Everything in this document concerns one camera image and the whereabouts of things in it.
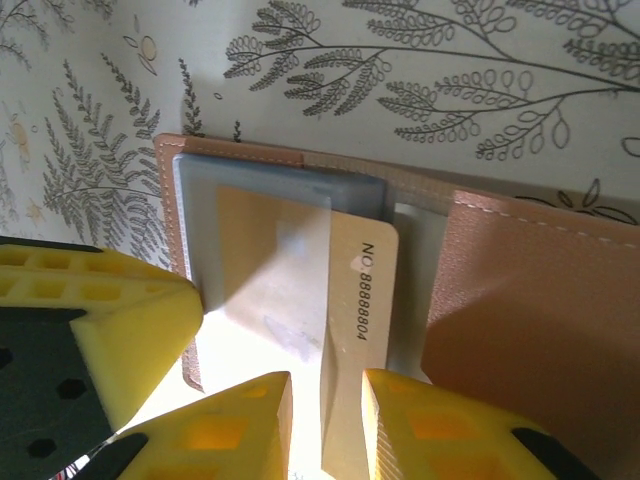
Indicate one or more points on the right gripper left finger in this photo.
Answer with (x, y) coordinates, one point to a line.
(215, 435)

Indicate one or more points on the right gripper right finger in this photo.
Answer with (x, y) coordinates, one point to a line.
(440, 440)

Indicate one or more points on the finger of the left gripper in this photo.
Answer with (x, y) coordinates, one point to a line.
(135, 350)

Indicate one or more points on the gold credit card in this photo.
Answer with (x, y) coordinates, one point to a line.
(350, 260)

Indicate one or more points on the floral tablecloth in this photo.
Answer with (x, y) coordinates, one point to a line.
(350, 75)

